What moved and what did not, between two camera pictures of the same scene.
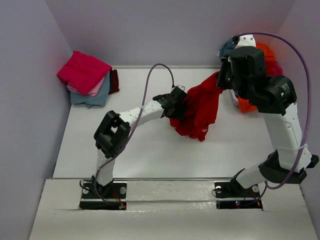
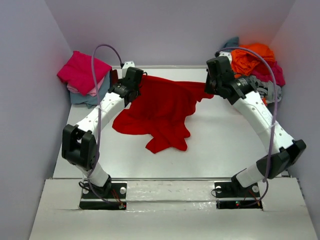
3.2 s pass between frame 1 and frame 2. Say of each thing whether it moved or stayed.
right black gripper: moved
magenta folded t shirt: stayed
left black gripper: moved
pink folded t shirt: stayed
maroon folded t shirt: stayed
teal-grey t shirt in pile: stayed
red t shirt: moved
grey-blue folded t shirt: stayed
